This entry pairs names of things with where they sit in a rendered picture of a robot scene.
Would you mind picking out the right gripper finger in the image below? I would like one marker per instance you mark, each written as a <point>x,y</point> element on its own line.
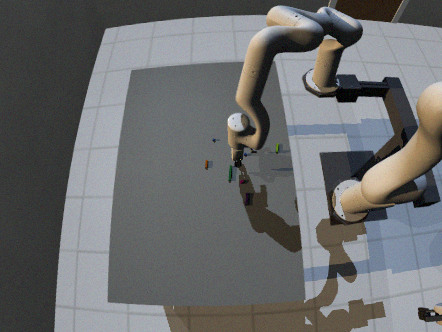
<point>238,163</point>

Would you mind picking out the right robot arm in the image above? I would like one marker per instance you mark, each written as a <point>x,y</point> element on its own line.
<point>306,35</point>

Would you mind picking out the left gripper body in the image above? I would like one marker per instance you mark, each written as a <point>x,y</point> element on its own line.
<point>438,309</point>

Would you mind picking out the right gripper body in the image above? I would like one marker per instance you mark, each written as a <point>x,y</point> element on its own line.
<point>237,154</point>

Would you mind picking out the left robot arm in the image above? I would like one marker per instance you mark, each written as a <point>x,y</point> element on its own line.
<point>380,183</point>

